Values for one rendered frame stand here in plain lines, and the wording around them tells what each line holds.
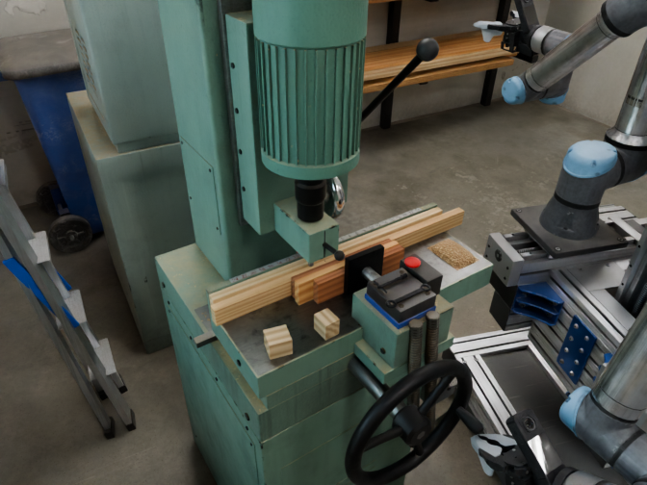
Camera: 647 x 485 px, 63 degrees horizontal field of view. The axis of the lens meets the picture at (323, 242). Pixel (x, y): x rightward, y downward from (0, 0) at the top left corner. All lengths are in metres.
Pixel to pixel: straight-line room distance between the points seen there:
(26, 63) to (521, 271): 2.04
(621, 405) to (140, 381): 1.72
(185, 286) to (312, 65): 0.69
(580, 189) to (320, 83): 0.87
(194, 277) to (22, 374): 1.21
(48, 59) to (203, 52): 1.61
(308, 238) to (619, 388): 0.56
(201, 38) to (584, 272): 1.15
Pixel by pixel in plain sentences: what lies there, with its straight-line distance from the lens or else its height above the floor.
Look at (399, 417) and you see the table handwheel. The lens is 1.01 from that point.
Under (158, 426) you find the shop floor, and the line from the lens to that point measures 2.07.
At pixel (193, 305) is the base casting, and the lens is 1.27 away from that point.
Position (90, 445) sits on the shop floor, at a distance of 2.10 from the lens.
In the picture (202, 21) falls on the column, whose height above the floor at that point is 1.41.
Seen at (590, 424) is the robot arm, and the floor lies 0.92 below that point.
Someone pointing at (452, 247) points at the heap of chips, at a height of 0.92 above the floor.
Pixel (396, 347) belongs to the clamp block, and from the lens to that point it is 0.98.
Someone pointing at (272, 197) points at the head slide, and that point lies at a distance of 1.08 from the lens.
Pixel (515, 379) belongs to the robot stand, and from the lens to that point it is 1.98.
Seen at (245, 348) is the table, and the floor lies 0.90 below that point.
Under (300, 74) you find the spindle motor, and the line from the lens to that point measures 0.83.
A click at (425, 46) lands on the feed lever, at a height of 1.41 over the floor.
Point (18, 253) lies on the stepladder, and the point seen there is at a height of 0.81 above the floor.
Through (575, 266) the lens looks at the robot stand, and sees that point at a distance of 1.64.
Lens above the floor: 1.64
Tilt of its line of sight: 36 degrees down
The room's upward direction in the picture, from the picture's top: 1 degrees clockwise
